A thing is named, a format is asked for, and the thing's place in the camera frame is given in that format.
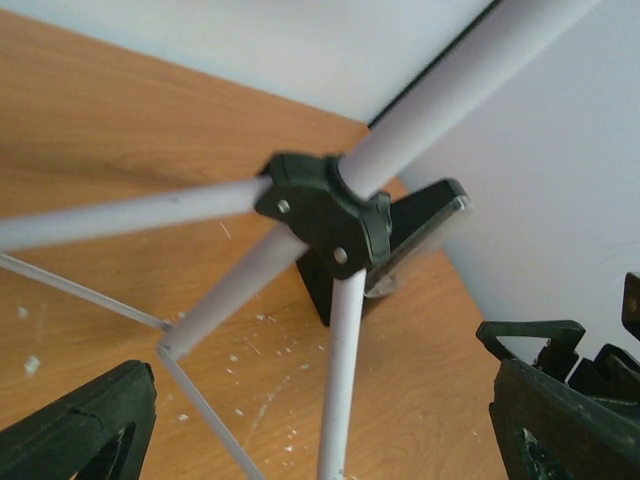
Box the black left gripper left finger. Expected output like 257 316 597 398
1 360 157 479

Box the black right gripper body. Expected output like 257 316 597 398
568 272 639 400

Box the white music stand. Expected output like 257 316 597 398
1 1 593 479

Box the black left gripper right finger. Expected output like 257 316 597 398
489 360 639 479

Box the black metronome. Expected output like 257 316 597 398
296 178 471 326

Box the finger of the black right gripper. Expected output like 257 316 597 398
476 320 586 373

